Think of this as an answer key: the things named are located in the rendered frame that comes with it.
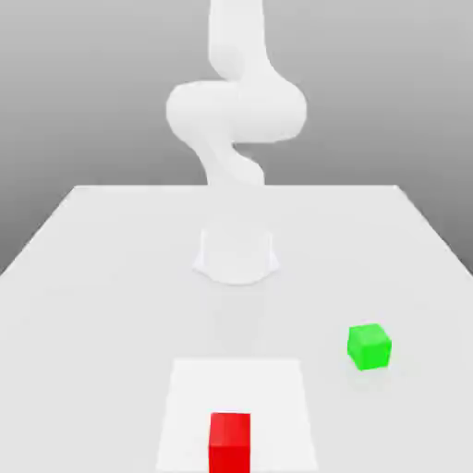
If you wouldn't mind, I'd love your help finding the small red cube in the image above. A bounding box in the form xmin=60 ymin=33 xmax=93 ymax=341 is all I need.
xmin=207 ymin=411 xmax=252 ymax=473

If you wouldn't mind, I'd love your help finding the small green cube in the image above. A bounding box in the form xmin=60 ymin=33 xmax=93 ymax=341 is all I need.
xmin=346 ymin=322 xmax=394 ymax=372

